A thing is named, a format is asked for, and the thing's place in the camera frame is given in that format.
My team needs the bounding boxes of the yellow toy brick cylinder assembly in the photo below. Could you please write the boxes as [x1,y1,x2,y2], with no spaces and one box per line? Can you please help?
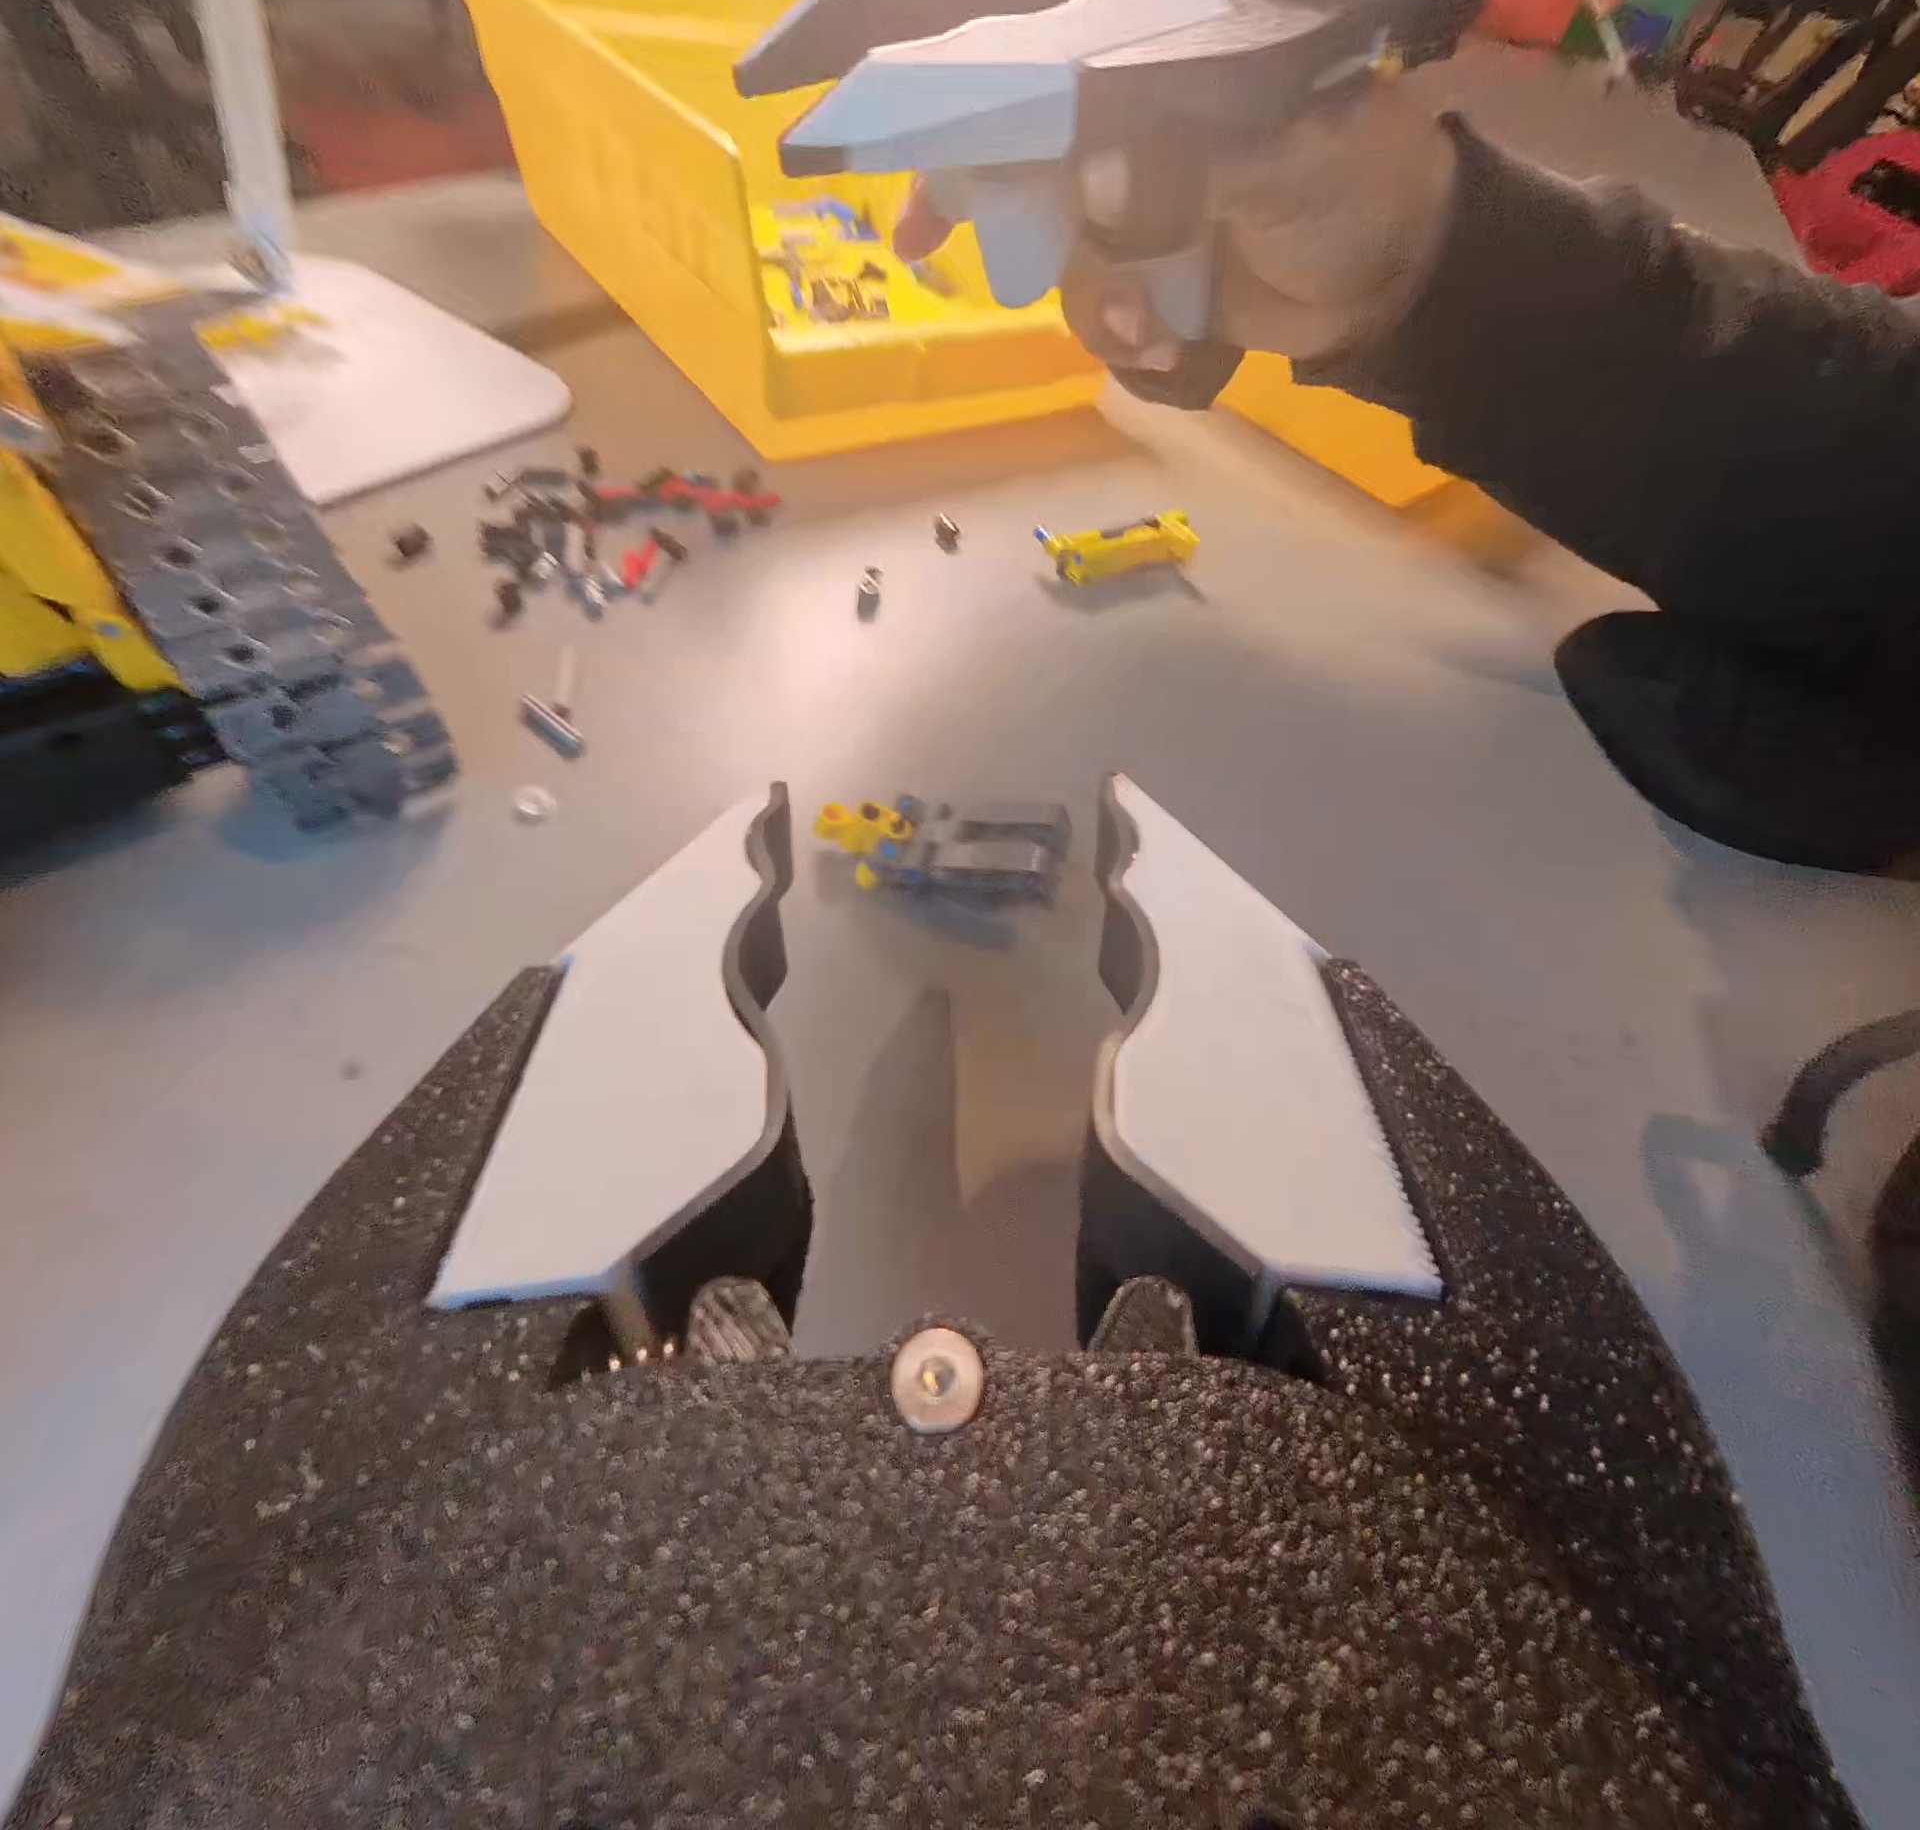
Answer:
[1036,507,1204,592]

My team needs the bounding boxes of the white stand base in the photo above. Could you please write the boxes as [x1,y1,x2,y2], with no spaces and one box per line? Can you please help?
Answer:
[172,0,575,507]

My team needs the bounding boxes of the tracked toy brick vehicle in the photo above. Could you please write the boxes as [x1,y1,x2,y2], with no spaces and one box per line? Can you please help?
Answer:
[0,209,460,833]

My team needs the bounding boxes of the yellow plastic parts bin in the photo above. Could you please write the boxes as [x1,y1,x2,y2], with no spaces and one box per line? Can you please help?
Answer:
[435,0,1504,513]

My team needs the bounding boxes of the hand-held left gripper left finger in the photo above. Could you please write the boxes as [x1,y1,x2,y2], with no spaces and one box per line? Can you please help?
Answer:
[426,780,796,1313]

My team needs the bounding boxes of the person's right hand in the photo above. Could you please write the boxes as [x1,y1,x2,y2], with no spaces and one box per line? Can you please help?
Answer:
[1100,68,1455,371]

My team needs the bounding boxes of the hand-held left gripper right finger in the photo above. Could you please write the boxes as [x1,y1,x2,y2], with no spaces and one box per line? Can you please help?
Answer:
[1091,769,1446,1298]

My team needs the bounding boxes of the grey desk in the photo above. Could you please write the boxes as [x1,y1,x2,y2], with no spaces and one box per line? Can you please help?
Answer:
[0,38,1920,1830]

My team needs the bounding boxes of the grey yellow toy brick assembly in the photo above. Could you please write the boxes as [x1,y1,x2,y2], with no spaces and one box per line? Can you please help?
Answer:
[816,793,1074,907]

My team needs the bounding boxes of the assorted small toy brick parts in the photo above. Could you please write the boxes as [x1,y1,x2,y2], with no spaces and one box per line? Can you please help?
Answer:
[749,196,939,336]

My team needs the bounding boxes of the red cloth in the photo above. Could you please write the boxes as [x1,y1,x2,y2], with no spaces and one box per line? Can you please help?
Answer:
[1770,132,1920,297]

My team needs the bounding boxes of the pile of black red pins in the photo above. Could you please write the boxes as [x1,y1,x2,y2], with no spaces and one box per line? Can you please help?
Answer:
[475,454,783,627]

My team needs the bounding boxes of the black drawstring cord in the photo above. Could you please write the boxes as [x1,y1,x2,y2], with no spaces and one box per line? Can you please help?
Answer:
[1759,1009,1920,1183]

